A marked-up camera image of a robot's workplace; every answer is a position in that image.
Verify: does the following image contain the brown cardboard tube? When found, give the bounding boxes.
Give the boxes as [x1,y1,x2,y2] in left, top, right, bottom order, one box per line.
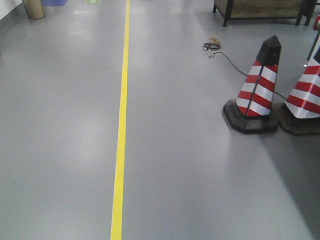
[22,0,45,20]

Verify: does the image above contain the dark wooden cabinet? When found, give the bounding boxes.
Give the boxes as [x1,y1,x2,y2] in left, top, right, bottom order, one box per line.
[212,0,320,27]

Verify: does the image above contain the black floor cable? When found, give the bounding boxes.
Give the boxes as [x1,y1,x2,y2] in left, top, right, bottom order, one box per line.
[214,51,290,101]

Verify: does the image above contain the small cable coil bundle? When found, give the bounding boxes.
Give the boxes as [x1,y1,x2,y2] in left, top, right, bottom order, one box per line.
[202,34,222,58]

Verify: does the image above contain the red white traffic cone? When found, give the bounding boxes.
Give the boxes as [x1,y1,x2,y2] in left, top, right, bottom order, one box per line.
[276,44,320,137]
[223,35,282,134]

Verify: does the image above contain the left red white traffic cone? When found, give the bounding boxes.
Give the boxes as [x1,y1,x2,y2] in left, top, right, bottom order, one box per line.
[223,35,282,134]

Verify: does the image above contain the right red white traffic cone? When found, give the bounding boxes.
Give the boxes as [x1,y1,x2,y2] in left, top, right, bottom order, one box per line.
[276,44,320,137]

